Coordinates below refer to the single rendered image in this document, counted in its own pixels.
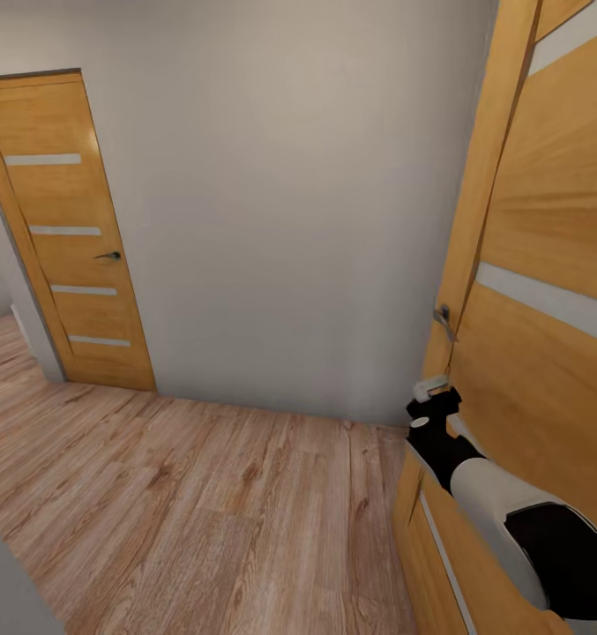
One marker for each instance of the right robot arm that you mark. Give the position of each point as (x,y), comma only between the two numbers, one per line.
(547,549)

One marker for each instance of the door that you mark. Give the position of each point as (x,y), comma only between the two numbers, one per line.
(516,320)
(55,196)

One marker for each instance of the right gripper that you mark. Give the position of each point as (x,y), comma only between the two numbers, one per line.
(445,402)

